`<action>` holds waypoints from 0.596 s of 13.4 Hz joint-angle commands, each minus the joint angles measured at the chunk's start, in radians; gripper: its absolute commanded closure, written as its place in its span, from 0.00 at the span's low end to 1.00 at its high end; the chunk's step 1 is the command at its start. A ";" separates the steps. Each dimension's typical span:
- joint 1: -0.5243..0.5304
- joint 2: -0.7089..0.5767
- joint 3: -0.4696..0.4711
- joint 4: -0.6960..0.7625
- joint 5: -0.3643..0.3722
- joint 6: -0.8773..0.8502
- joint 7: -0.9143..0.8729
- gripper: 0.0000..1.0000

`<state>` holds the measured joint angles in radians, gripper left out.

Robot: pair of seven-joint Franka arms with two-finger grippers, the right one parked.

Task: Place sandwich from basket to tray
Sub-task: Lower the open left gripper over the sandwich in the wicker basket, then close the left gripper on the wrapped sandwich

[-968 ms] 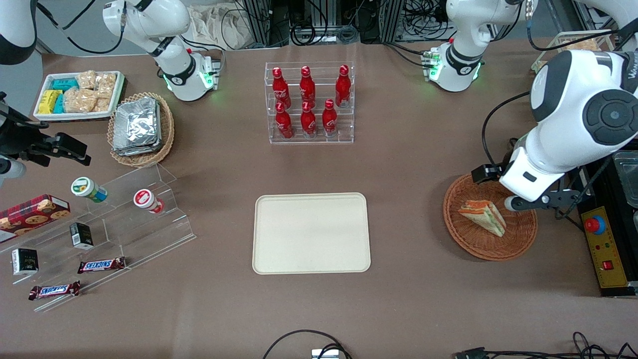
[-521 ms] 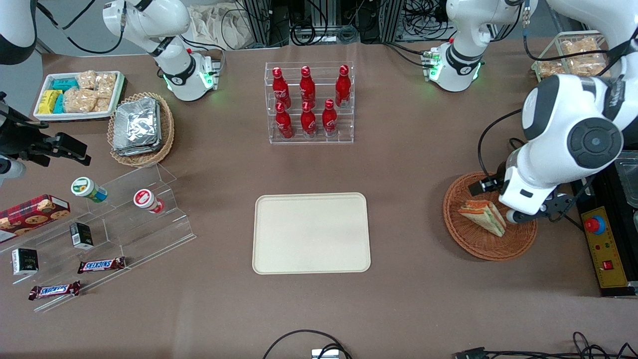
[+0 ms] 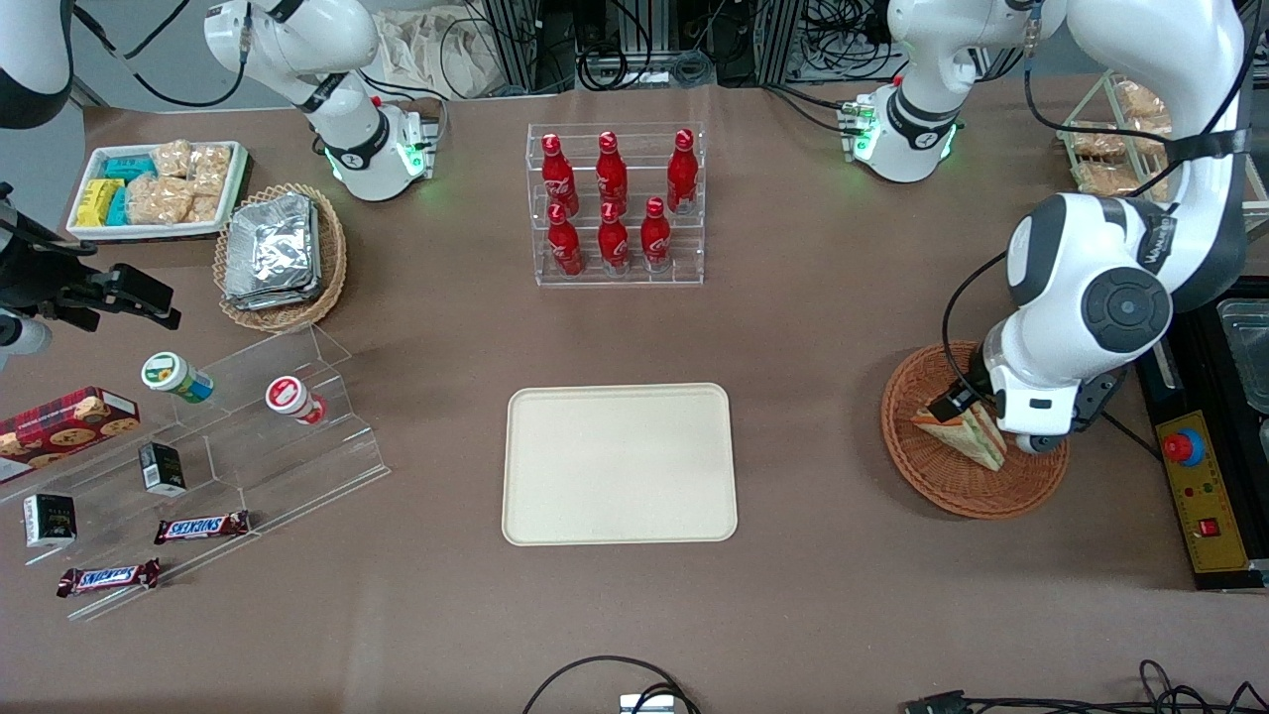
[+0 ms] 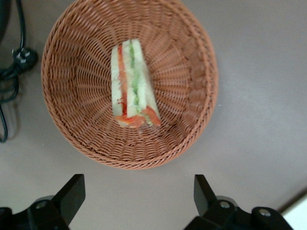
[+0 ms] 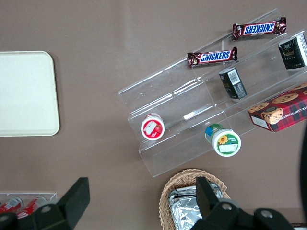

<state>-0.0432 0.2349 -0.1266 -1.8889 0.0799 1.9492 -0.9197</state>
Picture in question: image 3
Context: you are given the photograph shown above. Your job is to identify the oval tan wicker basket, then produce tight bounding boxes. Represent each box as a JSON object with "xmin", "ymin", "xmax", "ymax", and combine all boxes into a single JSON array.
[{"xmin": 213, "ymin": 182, "xmax": 348, "ymax": 333}]

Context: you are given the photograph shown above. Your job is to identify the green lid snack cup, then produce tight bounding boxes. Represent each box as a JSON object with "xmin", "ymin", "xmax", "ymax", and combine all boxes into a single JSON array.
[{"xmin": 141, "ymin": 351, "xmax": 215, "ymax": 405}]

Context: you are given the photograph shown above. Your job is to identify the wrapped bread pack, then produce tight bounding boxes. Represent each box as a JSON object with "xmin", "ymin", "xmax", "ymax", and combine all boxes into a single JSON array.
[
  {"xmin": 1113, "ymin": 79, "xmax": 1172, "ymax": 136},
  {"xmin": 1069, "ymin": 124, "xmax": 1133, "ymax": 161},
  {"xmin": 1076, "ymin": 162, "xmax": 1153, "ymax": 198}
]

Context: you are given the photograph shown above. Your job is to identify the small black carton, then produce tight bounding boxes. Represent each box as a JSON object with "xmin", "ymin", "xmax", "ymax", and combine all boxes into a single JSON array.
[
  {"xmin": 138, "ymin": 442, "xmax": 187, "ymax": 497},
  {"xmin": 23, "ymin": 493, "xmax": 77, "ymax": 549}
]

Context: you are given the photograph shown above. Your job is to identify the clear acrylic bottle rack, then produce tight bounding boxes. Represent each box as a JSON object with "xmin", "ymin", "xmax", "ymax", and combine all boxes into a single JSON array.
[{"xmin": 526, "ymin": 122, "xmax": 706, "ymax": 289}]

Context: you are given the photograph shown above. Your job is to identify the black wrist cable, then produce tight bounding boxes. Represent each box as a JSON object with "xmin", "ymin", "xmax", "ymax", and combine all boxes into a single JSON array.
[{"xmin": 940, "ymin": 250, "xmax": 1010, "ymax": 390}]

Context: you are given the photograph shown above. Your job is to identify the silver foil packet stack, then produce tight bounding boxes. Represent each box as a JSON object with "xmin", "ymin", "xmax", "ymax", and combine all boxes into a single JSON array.
[{"xmin": 223, "ymin": 192, "xmax": 323, "ymax": 311}]

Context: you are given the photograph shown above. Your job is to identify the yellow snack pack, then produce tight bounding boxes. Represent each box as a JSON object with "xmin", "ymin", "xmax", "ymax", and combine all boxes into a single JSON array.
[{"xmin": 76, "ymin": 178, "xmax": 125, "ymax": 228}]

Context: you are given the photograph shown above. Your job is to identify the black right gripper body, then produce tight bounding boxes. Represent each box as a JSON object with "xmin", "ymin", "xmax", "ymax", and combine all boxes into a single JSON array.
[{"xmin": 0, "ymin": 183, "xmax": 112, "ymax": 334}]

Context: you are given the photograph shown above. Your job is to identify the red cookie box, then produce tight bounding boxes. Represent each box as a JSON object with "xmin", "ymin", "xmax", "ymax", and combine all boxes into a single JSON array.
[{"xmin": 0, "ymin": 386, "xmax": 141, "ymax": 485}]

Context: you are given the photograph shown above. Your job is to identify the black side platform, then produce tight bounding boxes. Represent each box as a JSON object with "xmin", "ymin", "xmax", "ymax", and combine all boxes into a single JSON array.
[{"xmin": 1133, "ymin": 276, "xmax": 1269, "ymax": 594}]

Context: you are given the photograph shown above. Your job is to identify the red cola bottle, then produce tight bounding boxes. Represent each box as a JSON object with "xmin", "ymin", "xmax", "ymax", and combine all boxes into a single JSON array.
[
  {"xmin": 547, "ymin": 203, "xmax": 584, "ymax": 278},
  {"xmin": 640, "ymin": 196, "xmax": 672, "ymax": 274},
  {"xmin": 596, "ymin": 131, "xmax": 630, "ymax": 214},
  {"xmin": 666, "ymin": 129, "xmax": 699, "ymax": 215},
  {"xmin": 541, "ymin": 133, "xmax": 579, "ymax": 215},
  {"xmin": 598, "ymin": 201, "xmax": 631, "ymax": 276}
]

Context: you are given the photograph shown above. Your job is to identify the clear plastic container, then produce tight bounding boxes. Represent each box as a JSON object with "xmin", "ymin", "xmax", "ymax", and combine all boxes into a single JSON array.
[{"xmin": 1217, "ymin": 297, "xmax": 1269, "ymax": 416}]

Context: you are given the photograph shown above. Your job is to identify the looped black cable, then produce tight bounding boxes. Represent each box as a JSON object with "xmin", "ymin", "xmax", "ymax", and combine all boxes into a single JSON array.
[{"xmin": 520, "ymin": 654, "xmax": 702, "ymax": 714}]

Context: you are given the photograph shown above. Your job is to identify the beige plastic serving tray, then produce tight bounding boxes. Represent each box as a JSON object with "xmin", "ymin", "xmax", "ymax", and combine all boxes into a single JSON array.
[{"xmin": 502, "ymin": 383, "xmax": 740, "ymax": 547}]

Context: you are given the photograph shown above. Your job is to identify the thin black table cable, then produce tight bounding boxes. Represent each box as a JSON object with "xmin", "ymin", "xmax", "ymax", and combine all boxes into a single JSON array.
[{"xmin": 1100, "ymin": 411, "xmax": 1163, "ymax": 464}]

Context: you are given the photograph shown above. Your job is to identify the brown Snickers bar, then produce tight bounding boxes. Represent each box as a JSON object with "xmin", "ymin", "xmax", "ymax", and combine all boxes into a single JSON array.
[
  {"xmin": 57, "ymin": 558, "xmax": 162, "ymax": 598},
  {"xmin": 154, "ymin": 511, "xmax": 252, "ymax": 545}
]

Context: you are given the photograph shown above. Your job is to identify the red lid snack cup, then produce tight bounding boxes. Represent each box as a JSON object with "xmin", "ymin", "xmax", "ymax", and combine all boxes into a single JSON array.
[{"xmin": 265, "ymin": 375, "xmax": 327, "ymax": 426}]

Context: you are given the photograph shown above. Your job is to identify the clear acrylic stepped display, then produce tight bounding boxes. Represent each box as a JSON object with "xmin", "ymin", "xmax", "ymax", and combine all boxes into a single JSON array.
[{"xmin": 0, "ymin": 322, "xmax": 393, "ymax": 624}]

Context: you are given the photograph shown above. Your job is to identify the round brown wicker basket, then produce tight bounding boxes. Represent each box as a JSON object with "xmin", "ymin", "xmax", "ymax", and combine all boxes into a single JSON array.
[{"xmin": 881, "ymin": 341, "xmax": 1071, "ymax": 521}]

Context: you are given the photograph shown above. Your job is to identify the white rectangular snack tray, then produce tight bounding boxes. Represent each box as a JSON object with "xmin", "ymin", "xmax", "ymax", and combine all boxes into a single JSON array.
[{"xmin": 66, "ymin": 141, "xmax": 250, "ymax": 242}]

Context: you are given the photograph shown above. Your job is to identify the black cable with connector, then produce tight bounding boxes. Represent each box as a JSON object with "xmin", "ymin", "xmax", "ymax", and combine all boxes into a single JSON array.
[{"xmin": 902, "ymin": 659, "xmax": 1269, "ymax": 714}]

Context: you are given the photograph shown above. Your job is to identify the triangular sandwich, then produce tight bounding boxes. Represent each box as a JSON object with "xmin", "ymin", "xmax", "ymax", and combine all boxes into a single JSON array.
[{"xmin": 912, "ymin": 400, "xmax": 1008, "ymax": 473}]

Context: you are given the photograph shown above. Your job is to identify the white wire bread rack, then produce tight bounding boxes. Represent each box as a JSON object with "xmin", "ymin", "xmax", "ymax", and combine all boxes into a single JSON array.
[{"xmin": 1056, "ymin": 69, "xmax": 1269, "ymax": 241}]

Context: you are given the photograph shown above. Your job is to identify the beige cloth bag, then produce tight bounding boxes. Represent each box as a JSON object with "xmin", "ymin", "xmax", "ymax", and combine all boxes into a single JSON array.
[{"xmin": 372, "ymin": 8, "xmax": 497, "ymax": 100}]

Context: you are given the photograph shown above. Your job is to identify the yellow emergency stop box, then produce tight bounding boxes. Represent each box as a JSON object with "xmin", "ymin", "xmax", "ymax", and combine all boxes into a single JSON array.
[{"xmin": 1155, "ymin": 410, "xmax": 1252, "ymax": 576}]

